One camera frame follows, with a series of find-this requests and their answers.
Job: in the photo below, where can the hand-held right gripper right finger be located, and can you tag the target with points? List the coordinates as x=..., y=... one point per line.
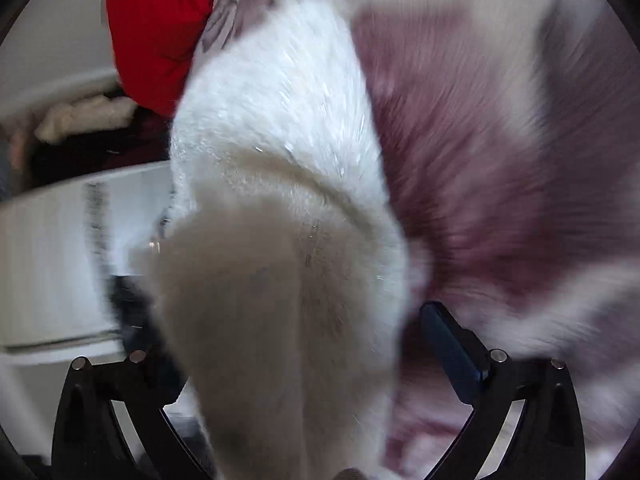
x=450, y=350

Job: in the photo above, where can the red quilt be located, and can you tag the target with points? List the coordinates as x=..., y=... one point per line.
x=155, y=30

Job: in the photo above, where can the white wardrobe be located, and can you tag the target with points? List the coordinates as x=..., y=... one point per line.
x=55, y=240

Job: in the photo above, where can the purple floral blanket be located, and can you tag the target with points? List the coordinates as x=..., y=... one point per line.
x=475, y=160

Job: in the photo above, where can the white fuzzy jacket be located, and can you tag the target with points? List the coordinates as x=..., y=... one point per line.
x=280, y=210

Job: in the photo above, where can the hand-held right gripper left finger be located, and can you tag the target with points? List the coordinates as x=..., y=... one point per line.
x=145, y=385

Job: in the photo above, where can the beige hanging coat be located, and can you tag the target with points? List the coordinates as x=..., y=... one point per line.
x=85, y=115

